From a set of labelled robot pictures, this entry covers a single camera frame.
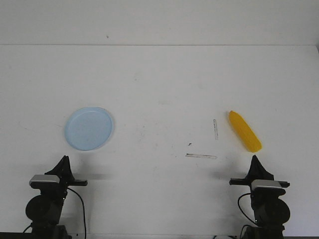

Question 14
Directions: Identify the light blue round plate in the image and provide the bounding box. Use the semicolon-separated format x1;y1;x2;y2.
64;107;114;151

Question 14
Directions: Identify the yellow toy corn cob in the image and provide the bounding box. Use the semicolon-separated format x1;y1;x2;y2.
228;111;262;153

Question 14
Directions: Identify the horizontal clear tape strip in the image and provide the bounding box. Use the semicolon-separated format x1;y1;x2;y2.
185;153;217;159

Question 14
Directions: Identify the vertical clear tape strip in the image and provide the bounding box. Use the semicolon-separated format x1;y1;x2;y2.
213;119;219;140

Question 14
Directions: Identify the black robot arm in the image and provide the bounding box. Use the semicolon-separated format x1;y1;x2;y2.
229;155;291;239
25;155;88;239

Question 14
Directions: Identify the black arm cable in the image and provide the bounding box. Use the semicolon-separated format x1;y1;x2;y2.
66;187;87;239
237;193;257;224

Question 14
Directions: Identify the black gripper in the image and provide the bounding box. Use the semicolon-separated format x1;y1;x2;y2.
229;155;290;192
44;155;88;190

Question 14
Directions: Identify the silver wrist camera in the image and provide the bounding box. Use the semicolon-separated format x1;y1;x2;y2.
250;179;286;194
29;174;60;189

